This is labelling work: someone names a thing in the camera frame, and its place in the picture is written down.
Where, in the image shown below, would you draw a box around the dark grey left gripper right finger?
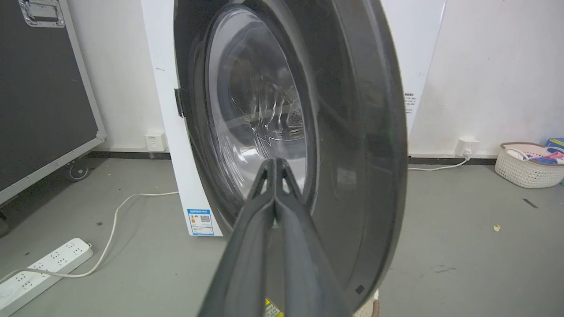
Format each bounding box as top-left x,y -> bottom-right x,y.
275,158 -> 352,317

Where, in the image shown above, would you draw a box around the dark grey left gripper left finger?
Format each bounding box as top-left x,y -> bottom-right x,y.
197,158 -> 277,317

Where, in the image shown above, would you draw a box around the dark grey washing machine door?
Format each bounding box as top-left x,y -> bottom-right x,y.
173,0 -> 408,314

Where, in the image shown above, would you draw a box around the white washing machine body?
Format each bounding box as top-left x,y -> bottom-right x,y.
141,0 -> 447,237

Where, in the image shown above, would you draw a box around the blue energy label sticker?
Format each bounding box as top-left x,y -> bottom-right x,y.
187,209 -> 215,236

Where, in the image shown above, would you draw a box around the black caster wheel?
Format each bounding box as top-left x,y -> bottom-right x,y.
66,159 -> 90,182

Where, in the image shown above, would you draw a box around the white power strip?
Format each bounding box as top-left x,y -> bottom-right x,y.
0,238 -> 94,317

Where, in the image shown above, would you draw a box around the white woven laundry basket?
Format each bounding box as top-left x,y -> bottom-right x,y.
494,142 -> 564,189

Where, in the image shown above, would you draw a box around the black flight case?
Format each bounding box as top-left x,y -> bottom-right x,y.
0,0 -> 108,206

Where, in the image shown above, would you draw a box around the white power strip cable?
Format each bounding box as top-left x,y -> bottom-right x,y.
0,191 -> 180,283

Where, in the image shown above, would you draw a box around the white washing machine cable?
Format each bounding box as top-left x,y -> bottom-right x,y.
408,152 -> 471,172

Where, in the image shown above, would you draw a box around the white wall socket with plug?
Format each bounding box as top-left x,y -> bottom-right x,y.
455,137 -> 480,158

